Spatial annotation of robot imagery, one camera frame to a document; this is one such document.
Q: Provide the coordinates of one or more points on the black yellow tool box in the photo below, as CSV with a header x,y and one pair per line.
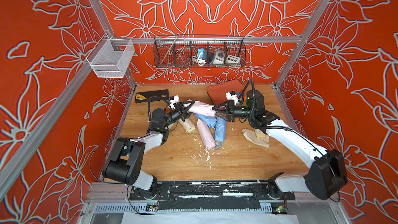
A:
x,y
143,97

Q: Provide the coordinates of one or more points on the pink sleeved umbrella long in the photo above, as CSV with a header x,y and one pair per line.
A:
x,y
206,135

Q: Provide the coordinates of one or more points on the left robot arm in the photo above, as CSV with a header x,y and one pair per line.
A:
x,y
124,162

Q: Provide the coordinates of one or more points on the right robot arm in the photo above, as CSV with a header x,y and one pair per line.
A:
x,y
327,173

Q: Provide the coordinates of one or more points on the cream sleeve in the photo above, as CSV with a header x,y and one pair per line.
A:
x,y
251,137

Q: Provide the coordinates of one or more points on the black wire wall basket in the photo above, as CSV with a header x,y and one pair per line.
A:
x,y
187,50

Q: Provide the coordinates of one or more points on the red plastic tool case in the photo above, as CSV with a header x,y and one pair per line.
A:
x,y
217,93

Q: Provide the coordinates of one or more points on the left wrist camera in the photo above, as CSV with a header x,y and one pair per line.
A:
x,y
174,100

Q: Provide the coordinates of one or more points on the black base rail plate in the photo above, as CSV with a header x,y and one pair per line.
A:
x,y
253,196

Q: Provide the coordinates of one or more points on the light blue sleeved umbrella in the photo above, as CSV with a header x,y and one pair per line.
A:
x,y
210,121

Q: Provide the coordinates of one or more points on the cream sleeved umbrella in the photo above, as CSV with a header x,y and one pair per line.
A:
x,y
188,126

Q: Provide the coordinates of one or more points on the pink sleeved umbrella short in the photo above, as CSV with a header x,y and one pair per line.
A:
x,y
201,108

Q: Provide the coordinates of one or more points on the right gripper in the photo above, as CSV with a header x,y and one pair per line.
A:
x,y
246,112

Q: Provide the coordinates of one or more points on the white mesh basket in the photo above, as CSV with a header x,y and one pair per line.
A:
x,y
106,62

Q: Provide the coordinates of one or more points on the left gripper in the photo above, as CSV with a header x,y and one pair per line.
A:
x,y
181,112

